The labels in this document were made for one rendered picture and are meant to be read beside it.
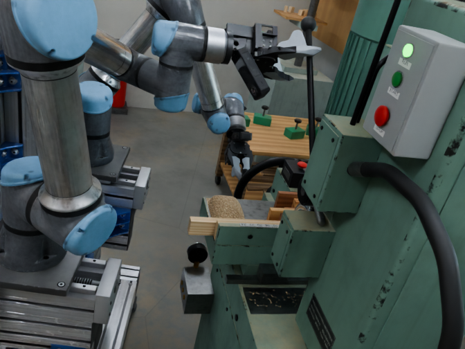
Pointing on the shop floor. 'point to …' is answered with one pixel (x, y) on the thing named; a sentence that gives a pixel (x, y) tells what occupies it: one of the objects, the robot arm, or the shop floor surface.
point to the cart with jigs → (268, 148)
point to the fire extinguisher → (119, 105)
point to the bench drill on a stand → (320, 83)
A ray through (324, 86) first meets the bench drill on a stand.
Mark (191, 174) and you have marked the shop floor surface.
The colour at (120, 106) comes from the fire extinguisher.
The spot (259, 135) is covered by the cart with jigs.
